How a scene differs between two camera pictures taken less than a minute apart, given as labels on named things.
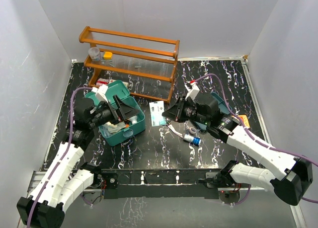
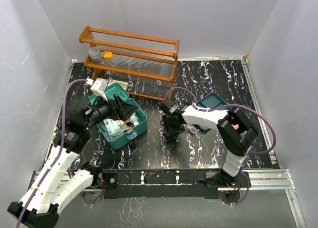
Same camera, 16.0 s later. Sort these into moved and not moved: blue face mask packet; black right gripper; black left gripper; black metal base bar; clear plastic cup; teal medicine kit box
Moved: blue face mask packet; black right gripper
Not moved: teal medicine kit box; black metal base bar; clear plastic cup; black left gripper
